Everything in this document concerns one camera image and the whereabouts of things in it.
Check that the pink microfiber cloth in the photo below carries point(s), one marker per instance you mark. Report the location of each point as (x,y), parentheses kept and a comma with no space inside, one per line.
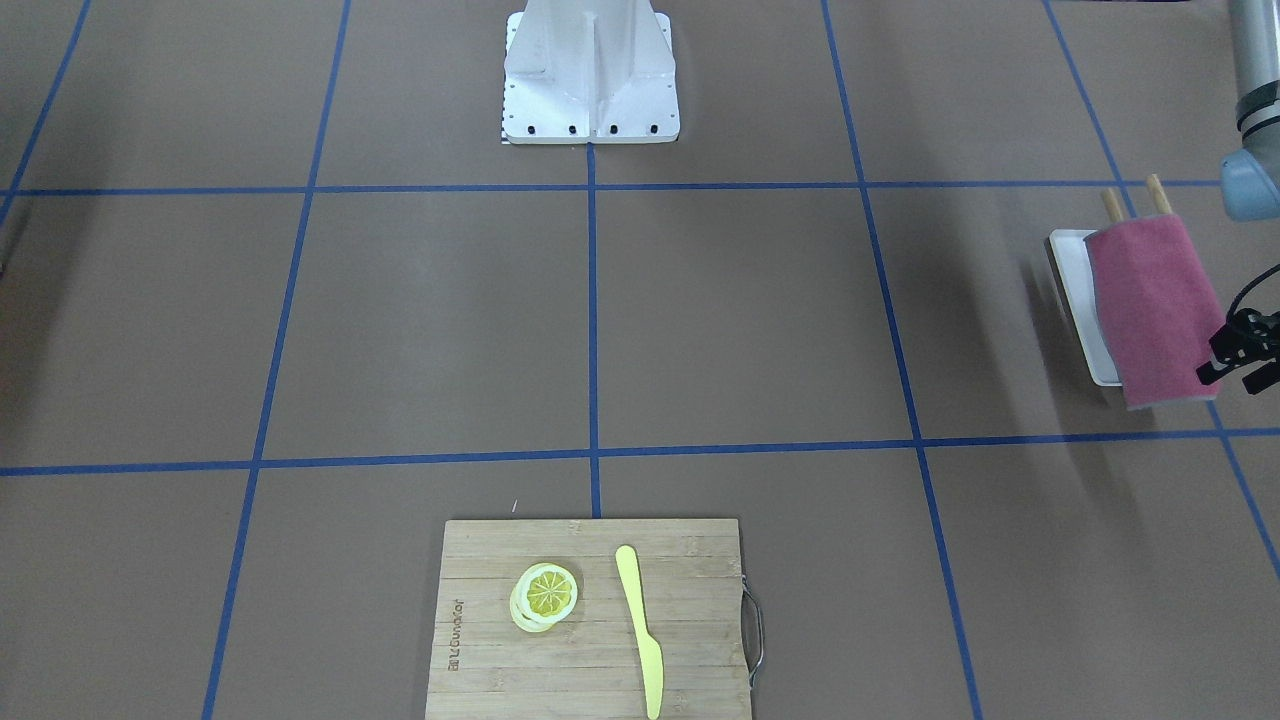
(1157,309)

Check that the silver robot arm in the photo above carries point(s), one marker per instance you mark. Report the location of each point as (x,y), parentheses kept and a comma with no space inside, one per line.
(1250,175)

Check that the bamboo cutting board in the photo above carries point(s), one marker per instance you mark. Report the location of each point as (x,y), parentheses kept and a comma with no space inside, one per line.
(586,667)

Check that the yellow lemon slices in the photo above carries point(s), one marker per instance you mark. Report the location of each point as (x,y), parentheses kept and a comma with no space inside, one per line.
(542,597)

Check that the yellow plastic knife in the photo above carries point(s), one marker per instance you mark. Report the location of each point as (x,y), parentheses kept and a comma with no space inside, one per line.
(652,665)

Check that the white rack tray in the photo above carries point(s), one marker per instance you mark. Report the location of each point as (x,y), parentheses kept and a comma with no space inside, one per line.
(1074,270)

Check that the wooden rack dowel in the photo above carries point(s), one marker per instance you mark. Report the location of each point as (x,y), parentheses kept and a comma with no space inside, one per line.
(1159,198)
(1113,205)

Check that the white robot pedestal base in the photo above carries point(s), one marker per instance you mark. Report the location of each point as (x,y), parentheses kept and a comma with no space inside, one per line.
(589,72)

